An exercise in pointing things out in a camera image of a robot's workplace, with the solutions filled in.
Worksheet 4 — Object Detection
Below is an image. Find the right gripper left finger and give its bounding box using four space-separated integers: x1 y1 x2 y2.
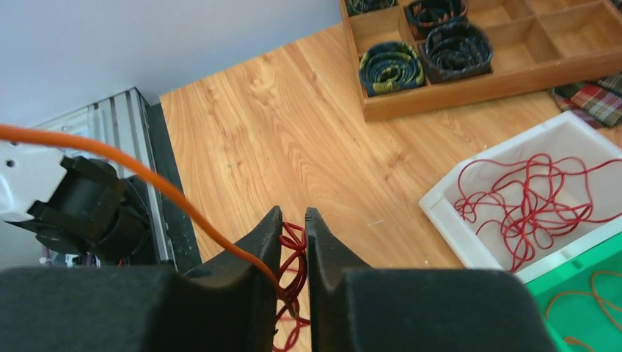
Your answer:
0 205 284 352

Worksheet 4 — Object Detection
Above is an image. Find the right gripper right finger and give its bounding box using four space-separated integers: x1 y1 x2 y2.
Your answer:
305 208 555 351

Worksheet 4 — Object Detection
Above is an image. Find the orange and purple wire tangle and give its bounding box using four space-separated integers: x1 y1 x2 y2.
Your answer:
271 221 312 352

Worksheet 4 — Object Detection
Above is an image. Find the red wire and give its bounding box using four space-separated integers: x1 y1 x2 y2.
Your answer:
453 153 622 274

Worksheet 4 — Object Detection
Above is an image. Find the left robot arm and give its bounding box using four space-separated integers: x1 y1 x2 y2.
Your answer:
1 142 158 266

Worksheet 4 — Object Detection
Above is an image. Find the white plastic bin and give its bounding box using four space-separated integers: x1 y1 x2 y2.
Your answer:
419 113 621 282

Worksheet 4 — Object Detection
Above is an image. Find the green plastic bin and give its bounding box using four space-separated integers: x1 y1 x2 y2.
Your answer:
527 234 621 351

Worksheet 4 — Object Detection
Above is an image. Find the orange wooden compartment tray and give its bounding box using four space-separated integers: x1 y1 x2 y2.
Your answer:
340 1 621 121

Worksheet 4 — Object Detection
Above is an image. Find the plaid cloth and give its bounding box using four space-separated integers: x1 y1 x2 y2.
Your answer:
549 73 621 128

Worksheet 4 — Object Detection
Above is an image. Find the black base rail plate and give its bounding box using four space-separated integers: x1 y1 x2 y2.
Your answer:
146 103 202 273

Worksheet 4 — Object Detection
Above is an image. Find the orange wire in green bin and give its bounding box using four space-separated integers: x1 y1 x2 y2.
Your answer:
545 270 622 352

